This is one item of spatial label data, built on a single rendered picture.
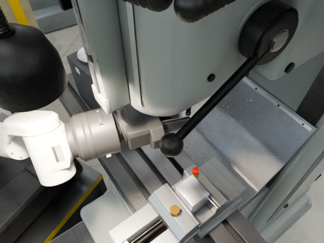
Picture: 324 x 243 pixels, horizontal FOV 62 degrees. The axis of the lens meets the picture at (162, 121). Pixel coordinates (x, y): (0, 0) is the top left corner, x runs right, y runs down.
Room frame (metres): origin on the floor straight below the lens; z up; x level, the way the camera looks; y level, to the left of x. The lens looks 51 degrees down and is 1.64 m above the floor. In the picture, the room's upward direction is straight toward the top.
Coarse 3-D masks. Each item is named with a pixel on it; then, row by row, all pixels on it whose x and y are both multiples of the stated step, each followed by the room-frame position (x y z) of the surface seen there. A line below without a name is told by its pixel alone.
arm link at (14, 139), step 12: (12, 120) 0.29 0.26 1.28; (24, 120) 0.28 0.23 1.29; (36, 120) 0.27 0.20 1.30; (48, 120) 0.27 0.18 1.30; (0, 132) 0.28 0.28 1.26; (12, 132) 0.27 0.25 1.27; (24, 132) 0.26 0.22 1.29; (36, 132) 0.25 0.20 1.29; (0, 144) 0.27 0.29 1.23; (12, 144) 0.28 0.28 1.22; (24, 144) 0.29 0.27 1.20; (12, 156) 0.26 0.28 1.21; (24, 156) 0.27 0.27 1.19
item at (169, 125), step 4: (188, 116) 0.32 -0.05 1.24; (164, 120) 0.31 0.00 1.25; (168, 120) 0.31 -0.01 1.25; (172, 120) 0.31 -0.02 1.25; (176, 120) 0.31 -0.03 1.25; (180, 120) 0.31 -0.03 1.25; (184, 120) 0.31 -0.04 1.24; (164, 124) 0.30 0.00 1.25; (168, 124) 0.30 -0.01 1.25; (172, 124) 0.31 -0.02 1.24; (176, 124) 0.31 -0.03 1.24; (180, 124) 0.31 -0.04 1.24; (164, 128) 0.30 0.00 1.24; (168, 128) 0.30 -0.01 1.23; (172, 128) 0.31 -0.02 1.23; (176, 128) 0.31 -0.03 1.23; (164, 132) 0.29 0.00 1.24; (168, 132) 0.30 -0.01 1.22
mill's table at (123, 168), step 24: (72, 96) 0.69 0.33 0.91; (120, 168) 0.39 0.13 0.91; (144, 168) 0.39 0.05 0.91; (168, 168) 0.39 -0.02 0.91; (120, 192) 0.34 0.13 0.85; (144, 192) 0.33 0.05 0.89; (240, 216) 0.25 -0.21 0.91; (216, 240) 0.19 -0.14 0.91; (240, 240) 0.20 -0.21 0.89; (264, 240) 0.19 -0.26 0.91
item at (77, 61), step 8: (72, 56) 0.69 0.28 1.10; (80, 56) 0.67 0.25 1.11; (72, 64) 0.67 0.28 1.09; (80, 64) 0.65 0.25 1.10; (72, 72) 0.68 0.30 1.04; (80, 72) 0.64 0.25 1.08; (88, 72) 0.61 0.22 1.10; (80, 80) 0.65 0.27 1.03; (88, 80) 0.61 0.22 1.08; (80, 88) 0.67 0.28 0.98; (88, 88) 0.62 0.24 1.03; (80, 96) 0.69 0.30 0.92; (88, 96) 0.63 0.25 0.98; (88, 104) 0.65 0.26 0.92; (96, 104) 0.60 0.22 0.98
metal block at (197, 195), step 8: (192, 176) 0.30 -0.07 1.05; (184, 184) 0.28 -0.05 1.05; (192, 184) 0.28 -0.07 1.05; (200, 184) 0.28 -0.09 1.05; (176, 192) 0.27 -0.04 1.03; (184, 192) 0.26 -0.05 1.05; (192, 192) 0.26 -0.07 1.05; (200, 192) 0.26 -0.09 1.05; (208, 192) 0.26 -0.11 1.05; (184, 200) 0.24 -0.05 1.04; (192, 200) 0.24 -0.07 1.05; (200, 200) 0.24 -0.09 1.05; (192, 208) 0.22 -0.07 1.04
